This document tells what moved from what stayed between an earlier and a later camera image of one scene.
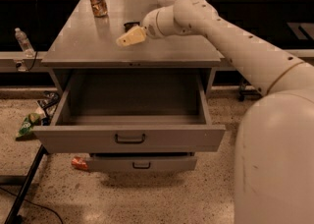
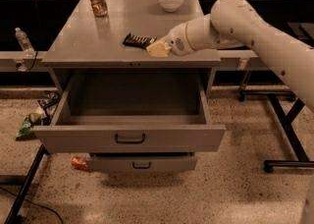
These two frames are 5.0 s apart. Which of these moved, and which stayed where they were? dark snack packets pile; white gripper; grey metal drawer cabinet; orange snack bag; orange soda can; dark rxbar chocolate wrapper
Moved: white gripper; dark rxbar chocolate wrapper
Stayed: dark snack packets pile; orange snack bag; orange soda can; grey metal drawer cabinet
